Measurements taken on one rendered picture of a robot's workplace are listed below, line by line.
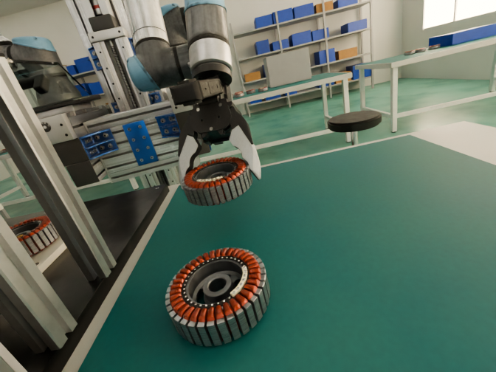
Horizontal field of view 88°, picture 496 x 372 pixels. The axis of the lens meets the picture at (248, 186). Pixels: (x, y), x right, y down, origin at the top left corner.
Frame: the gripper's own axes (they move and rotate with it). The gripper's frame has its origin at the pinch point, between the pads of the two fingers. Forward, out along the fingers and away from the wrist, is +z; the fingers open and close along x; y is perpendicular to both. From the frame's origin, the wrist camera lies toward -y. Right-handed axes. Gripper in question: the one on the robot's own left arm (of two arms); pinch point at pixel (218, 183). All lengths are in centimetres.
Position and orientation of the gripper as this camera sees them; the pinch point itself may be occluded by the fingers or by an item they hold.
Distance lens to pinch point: 42.3
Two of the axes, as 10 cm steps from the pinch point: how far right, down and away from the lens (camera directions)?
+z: 1.1, 9.9, -1.0
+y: 2.5, 0.7, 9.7
